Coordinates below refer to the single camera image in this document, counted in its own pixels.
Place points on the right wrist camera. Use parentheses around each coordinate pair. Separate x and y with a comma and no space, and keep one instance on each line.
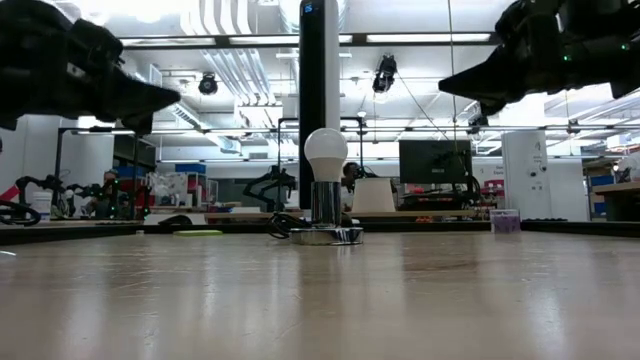
(527,20)

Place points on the black monitor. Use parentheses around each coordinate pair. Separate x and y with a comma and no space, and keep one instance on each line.
(435,162)

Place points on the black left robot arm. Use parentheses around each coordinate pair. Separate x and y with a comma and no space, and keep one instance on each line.
(20,75)

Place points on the black background robot arm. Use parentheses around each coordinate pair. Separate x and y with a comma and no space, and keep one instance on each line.
(95,191)
(42,185)
(272,180)

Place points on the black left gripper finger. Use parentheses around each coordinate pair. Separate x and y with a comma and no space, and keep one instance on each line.
(136,125)
(147,97)

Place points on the flat green pad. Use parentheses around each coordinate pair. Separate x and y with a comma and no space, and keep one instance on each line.
(198,233)

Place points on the blue storage bin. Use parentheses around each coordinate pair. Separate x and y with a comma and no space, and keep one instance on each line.
(190,169)

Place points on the beige lampshade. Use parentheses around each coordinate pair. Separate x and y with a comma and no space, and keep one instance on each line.
(374,196)

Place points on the white bucket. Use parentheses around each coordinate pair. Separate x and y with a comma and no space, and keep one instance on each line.
(42,202)

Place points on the tall room pillar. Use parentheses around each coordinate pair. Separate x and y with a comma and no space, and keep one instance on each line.
(317,75)

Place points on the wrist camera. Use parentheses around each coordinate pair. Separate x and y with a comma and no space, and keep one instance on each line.
(100,42)
(527,20)

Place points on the chrome lamp socket base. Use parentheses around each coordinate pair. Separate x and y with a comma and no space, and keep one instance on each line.
(326,205)

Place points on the black metal frame stand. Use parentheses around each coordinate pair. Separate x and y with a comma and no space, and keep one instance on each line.
(59,170)

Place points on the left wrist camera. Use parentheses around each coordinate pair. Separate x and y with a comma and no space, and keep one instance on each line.
(100,42)

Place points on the white lightbulb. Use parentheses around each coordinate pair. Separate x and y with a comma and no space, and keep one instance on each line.
(326,150)

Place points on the ceiling light rail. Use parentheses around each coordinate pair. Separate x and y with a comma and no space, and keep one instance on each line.
(357,39)

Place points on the flat black object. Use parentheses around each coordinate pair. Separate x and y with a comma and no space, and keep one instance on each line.
(176,221)

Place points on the small purple container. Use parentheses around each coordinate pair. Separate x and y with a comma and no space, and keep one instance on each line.
(505,221)

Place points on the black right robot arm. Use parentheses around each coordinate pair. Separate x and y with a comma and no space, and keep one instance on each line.
(605,50)

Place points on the black ceiling camera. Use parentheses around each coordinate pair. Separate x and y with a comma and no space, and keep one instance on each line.
(208,85)
(478,122)
(385,75)

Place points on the white cabinet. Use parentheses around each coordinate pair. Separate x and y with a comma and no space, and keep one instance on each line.
(525,175)

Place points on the wooden workbench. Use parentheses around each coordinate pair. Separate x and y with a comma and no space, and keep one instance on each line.
(617,190)

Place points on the person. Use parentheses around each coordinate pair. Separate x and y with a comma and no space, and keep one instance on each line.
(350,171)
(110,179)

